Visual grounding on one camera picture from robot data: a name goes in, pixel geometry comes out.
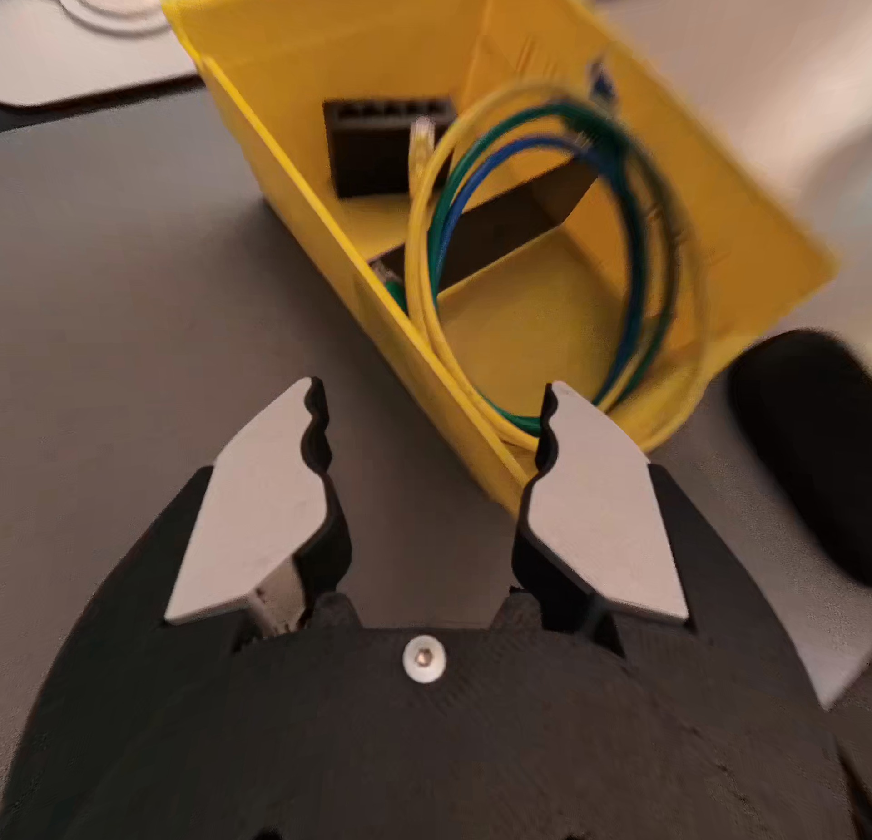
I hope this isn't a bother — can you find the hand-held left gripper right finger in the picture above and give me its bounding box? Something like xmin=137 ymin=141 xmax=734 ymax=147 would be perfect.
xmin=511 ymin=380 xmax=690 ymax=643

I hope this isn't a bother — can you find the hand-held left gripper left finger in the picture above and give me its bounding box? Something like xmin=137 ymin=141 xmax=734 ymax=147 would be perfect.
xmin=163 ymin=376 xmax=354 ymax=642

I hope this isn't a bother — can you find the blue ethernet cable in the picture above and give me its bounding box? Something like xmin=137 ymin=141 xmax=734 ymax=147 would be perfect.
xmin=436 ymin=60 xmax=648 ymax=405

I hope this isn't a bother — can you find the yellow ethernet cable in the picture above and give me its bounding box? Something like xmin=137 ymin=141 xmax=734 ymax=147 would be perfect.
xmin=404 ymin=80 xmax=709 ymax=454

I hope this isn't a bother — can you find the black network switch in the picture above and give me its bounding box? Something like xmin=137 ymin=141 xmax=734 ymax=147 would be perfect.
xmin=322 ymin=98 xmax=459 ymax=199

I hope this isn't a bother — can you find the green ethernet cable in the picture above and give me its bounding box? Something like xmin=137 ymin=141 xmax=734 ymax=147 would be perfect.
xmin=378 ymin=101 xmax=679 ymax=440

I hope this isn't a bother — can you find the yellow plastic bin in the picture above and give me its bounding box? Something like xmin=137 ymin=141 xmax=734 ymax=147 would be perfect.
xmin=160 ymin=0 xmax=839 ymax=517

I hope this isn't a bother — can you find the black textured pad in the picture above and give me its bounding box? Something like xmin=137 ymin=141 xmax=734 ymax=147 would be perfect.
xmin=725 ymin=328 xmax=872 ymax=590

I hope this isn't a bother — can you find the white rounded board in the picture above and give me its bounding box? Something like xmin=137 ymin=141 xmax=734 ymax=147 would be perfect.
xmin=0 ymin=0 xmax=202 ymax=109

